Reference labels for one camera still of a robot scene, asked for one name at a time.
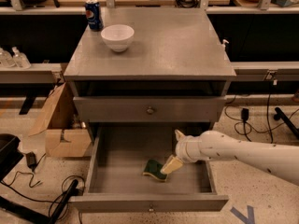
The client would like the white ceramic bowl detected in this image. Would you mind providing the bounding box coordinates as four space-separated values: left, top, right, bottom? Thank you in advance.
101 24 135 52

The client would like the closed grey top drawer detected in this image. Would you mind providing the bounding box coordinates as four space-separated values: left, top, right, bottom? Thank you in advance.
74 96 225 122

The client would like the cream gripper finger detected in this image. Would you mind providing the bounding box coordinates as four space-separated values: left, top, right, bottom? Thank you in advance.
161 155 183 175
175 129 186 141

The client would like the black stand leg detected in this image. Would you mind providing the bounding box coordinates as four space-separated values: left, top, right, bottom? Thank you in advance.
0 179 78 224
274 107 299 139

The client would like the black power adapter left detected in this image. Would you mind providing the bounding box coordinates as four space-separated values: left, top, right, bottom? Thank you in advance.
25 152 36 170

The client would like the black cable on left floor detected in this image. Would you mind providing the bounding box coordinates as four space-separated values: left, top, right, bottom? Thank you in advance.
0 152 86 224

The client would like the brown cardboard box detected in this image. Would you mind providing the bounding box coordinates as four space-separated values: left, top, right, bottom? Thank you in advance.
29 83 92 158

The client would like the black stand leg right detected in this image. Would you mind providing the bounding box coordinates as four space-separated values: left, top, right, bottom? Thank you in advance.
274 107 299 139

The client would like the green and yellow sponge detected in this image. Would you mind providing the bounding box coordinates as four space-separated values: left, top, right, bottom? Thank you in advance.
142 160 167 182

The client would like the black bin at left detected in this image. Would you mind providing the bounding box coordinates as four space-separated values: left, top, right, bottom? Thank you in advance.
0 133 23 181

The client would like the black power adapter right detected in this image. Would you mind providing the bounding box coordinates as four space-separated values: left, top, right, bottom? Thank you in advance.
241 108 249 121

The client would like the blue Pepsi soda can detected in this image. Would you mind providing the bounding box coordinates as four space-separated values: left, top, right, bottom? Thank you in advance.
85 0 104 31

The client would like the small white pump bottle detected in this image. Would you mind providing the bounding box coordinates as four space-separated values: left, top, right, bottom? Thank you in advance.
221 39 229 50

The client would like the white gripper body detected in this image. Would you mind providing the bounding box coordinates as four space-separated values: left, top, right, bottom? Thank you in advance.
175 136 206 163

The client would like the black power adapter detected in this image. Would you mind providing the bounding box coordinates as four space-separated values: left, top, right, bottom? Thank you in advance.
241 108 249 121
25 152 36 170

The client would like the clear sanitizer pump bottle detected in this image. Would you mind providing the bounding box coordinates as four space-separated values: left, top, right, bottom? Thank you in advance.
12 47 31 69

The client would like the open grey middle drawer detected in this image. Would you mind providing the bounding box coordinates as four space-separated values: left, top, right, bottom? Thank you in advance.
71 125 229 213

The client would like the clear sanitizer bottle at edge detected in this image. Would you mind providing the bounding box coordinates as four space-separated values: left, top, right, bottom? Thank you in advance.
0 48 15 68

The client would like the black stand leg left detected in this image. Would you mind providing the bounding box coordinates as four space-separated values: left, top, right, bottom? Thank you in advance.
0 179 78 224

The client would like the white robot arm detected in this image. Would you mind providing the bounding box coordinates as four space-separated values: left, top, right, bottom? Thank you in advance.
161 130 299 185

